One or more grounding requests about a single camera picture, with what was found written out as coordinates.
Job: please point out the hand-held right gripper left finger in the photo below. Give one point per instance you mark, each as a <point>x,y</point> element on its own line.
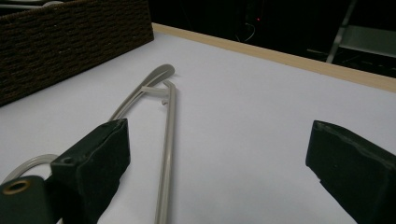
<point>93,161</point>

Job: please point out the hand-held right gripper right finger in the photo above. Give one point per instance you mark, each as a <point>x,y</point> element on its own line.
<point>358,171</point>

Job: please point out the grey plastic hanger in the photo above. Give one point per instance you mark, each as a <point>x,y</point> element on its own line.
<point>168,140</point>
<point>18,6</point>

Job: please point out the dark brown woven basket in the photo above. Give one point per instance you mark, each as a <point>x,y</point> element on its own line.
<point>62,46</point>

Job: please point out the grey metal stand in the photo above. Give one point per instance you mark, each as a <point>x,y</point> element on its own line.
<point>367,39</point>

